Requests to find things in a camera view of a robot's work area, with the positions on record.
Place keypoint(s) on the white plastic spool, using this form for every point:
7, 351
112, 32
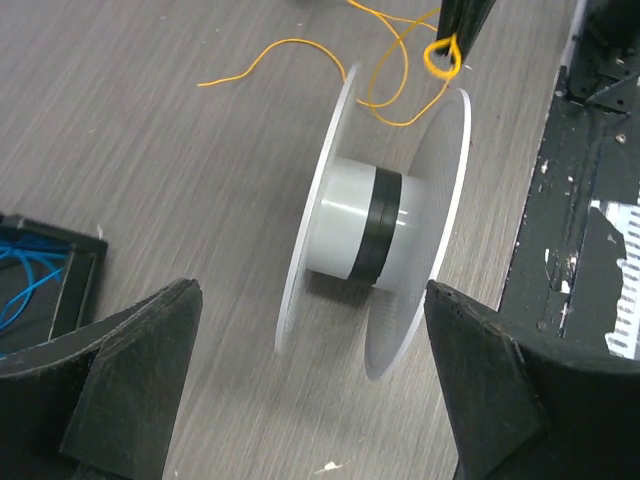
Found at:
386, 230

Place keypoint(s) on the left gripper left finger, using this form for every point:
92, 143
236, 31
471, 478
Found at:
101, 402

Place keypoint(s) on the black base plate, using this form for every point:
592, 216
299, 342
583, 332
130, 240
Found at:
563, 280

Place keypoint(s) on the black compartment cable box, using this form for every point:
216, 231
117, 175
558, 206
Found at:
49, 281

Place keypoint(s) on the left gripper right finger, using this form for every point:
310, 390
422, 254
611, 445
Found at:
527, 406

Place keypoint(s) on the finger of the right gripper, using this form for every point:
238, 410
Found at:
465, 19

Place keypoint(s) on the white slotted cable duct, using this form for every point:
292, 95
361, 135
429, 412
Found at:
623, 340

